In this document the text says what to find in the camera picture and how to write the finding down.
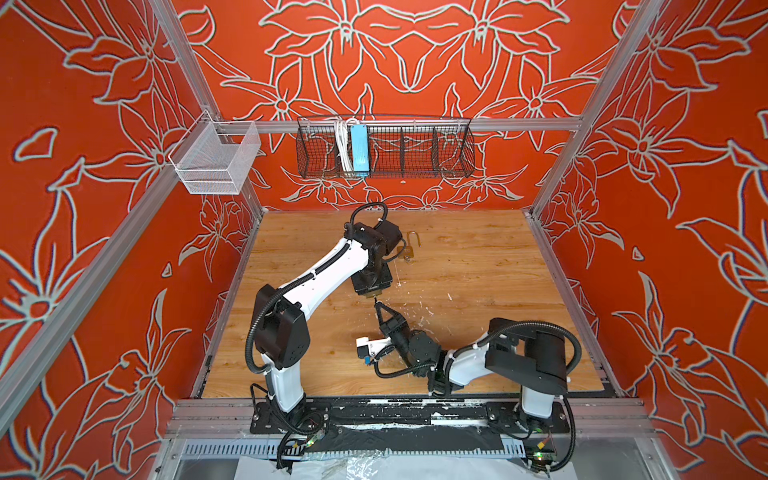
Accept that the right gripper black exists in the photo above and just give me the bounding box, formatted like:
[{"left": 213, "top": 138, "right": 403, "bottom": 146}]
[{"left": 374, "top": 302, "right": 423, "bottom": 381}]

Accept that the large brass padlock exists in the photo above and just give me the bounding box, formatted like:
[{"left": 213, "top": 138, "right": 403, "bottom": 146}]
[{"left": 402, "top": 230, "right": 421, "bottom": 262}]

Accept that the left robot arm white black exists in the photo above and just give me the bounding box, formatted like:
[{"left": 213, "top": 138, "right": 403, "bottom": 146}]
[{"left": 244, "top": 201, "right": 403, "bottom": 415}]

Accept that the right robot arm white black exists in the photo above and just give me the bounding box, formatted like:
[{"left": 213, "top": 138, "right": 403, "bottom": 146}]
[{"left": 356, "top": 302, "right": 583, "bottom": 431}]

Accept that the blue white box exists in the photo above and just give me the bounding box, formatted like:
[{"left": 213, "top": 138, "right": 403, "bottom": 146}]
[{"left": 349, "top": 123, "right": 370, "bottom": 177}]

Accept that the clear plastic bin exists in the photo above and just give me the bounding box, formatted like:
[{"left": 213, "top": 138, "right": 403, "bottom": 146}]
[{"left": 169, "top": 121, "right": 261, "bottom": 195}]

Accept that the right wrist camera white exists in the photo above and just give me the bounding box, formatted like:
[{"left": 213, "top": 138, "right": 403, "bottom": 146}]
[{"left": 355, "top": 337, "right": 392, "bottom": 365}]

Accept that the black wire basket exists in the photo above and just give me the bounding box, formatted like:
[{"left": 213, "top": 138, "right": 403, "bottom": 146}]
[{"left": 296, "top": 114, "right": 476, "bottom": 179}]

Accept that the aluminium frame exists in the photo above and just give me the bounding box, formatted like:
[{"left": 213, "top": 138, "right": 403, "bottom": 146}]
[{"left": 1, "top": 1, "right": 637, "bottom": 479}]

